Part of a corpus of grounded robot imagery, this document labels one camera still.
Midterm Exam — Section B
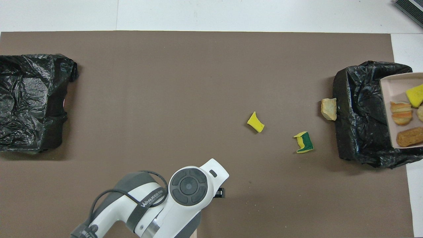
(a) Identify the pale oval sponge chunk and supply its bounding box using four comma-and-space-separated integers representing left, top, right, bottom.
390, 101, 413, 126

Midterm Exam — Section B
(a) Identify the dark ribbed device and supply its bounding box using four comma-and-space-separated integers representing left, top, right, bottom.
393, 0, 423, 28

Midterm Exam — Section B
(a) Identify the black bag lined bin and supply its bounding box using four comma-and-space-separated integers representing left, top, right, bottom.
333, 60, 423, 169
0, 54, 79, 154

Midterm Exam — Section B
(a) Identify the brown table mat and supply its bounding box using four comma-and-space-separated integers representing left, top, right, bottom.
0, 31, 414, 238

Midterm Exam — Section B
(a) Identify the yellow green sponge piece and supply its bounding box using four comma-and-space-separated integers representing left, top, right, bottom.
293, 131, 314, 154

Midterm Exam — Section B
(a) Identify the beige plastic dustpan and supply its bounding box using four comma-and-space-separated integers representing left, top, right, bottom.
379, 72, 423, 149

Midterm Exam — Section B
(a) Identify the large yellow sponge piece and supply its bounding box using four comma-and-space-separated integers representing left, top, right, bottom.
405, 84, 423, 108

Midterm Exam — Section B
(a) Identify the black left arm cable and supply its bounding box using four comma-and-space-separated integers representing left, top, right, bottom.
89, 170, 170, 232

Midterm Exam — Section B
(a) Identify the small yellow sponge piece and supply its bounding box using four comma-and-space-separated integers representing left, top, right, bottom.
247, 111, 265, 133

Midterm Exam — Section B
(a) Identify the pale tan sponge chunk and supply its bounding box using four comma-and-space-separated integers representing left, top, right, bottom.
321, 98, 337, 121

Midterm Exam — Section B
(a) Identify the brown bread-like sponge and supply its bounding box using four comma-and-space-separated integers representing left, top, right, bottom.
396, 127, 423, 148

